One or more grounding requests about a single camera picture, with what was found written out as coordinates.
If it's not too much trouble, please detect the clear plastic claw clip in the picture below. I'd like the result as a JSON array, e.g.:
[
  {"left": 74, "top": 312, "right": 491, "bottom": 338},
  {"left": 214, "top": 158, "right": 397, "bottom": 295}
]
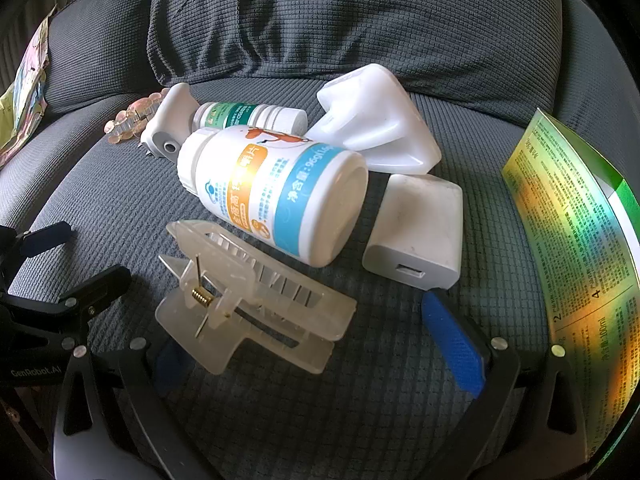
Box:
[{"left": 154, "top": 219, "right": 358, "bottom": 376}]

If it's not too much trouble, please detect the colourful printed paper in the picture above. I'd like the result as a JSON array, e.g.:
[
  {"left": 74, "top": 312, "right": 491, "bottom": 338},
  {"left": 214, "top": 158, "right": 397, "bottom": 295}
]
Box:
[{"left": 0, "top": 15, "right": 53, "bottom": 168}]

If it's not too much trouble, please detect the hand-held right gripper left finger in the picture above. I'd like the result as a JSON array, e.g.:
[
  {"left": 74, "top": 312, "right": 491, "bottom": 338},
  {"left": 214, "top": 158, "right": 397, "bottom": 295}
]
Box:
[{"left": 52, "top": 337, "right": 221, "bottom": 480}]

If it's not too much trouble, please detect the grey sofa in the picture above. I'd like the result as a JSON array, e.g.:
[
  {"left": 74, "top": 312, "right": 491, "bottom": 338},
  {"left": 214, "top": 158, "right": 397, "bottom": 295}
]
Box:
[{"left": 0, "top": 0, "right": 640, "bottom": 480}]

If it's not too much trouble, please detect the green cardboard box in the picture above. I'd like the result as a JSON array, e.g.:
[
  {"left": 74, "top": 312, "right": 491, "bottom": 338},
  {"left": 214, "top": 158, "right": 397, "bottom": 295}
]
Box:
[{"left": 501, "top": 107, "right": 640, "bottom": 466}]

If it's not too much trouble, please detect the large white pill bottle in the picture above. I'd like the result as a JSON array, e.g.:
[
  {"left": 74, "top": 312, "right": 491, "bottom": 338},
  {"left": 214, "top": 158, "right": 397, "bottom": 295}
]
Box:
[{"left": 176, "top": 126, "right": 370, "bottom": 268}]

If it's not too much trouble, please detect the white plastic brush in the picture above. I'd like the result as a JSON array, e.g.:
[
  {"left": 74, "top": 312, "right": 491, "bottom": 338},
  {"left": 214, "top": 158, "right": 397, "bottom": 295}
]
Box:
[{"left": 137, "top": 82, "right": 201, "bottom": 163}]

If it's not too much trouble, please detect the grey sofa back cushion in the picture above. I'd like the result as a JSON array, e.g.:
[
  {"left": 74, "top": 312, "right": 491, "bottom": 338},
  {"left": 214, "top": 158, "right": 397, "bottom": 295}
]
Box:
[{"left": 560, "top": 0, "right": 640, "bottom": 128}]

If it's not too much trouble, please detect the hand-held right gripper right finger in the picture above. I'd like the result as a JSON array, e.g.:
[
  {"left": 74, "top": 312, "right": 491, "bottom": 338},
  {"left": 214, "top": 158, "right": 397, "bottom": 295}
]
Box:
[{"left": 421, "top": 289, "right": 588, "bottom": 480}]

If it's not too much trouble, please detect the wrinkled grey back cushion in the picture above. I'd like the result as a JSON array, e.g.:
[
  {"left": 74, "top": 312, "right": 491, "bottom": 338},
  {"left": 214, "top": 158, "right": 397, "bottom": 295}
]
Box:
[{"left": 147, "top": 0, "right": 566, "bottom": 96}]

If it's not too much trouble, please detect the grey sofa side cushion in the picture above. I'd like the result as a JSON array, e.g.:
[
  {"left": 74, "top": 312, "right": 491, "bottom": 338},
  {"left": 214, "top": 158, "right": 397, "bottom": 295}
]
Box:
[{"left": 47, "top": 0, "right": 166, "bottom": 116}]

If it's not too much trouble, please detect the white plastic jug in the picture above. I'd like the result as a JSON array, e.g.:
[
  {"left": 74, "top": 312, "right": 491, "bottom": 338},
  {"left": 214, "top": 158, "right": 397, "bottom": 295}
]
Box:
[{"left": 304, "top": 63, "right": 443, "bottom": 177}]

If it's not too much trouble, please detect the white charger adapter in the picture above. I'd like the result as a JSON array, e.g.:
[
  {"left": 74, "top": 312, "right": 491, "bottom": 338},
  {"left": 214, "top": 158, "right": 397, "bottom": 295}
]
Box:
[{"left": 362, "top": 174, "right": 464, "bottom": 292}]

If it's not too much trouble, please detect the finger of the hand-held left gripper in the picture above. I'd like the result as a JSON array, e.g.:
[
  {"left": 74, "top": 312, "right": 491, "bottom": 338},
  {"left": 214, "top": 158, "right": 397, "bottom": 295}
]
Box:
[
  {"left": 0, "top": 222, "right": 76, "bottom": 286},
  {"left": 0, "top": 264, "right": 132, "bottom": 335}
]

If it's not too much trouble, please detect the small white green-label bottle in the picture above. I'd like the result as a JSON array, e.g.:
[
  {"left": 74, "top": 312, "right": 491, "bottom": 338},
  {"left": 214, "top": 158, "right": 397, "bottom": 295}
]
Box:
[{"left": 191, "top": 101, "right": 309, "bottom": 136}]

